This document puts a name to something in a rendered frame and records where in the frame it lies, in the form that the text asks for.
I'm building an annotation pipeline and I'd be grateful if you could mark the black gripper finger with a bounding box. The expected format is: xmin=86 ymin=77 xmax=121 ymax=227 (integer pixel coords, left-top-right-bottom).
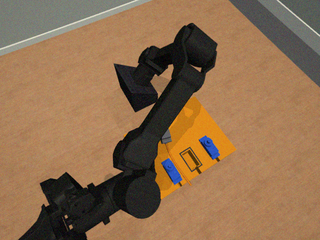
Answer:
xmin=31 ymin=220 xmax=57 ymax=240
xmin=18 ymin=204 xmax=54 ymax=240

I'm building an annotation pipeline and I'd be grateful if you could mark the grey micro servo with orange cable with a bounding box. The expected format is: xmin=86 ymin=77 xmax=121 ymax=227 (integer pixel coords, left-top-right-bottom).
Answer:
xmin=160 ymin=129 xmax=192 ymax=186

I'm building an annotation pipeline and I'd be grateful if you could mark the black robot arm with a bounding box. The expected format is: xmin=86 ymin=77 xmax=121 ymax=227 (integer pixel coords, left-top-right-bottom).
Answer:
xmin=48 ymin=23 xmax=218 ymax=228

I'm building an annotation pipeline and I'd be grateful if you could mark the orange flat panel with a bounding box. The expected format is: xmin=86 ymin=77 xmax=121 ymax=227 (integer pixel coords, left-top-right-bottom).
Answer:
xmin=154 ymin=96 xmax=237 ymax=200

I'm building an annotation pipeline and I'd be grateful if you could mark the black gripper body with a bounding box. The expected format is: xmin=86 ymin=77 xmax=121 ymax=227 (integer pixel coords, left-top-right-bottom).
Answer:
xmin=40 ymin=178 xmax=114 ymax=240

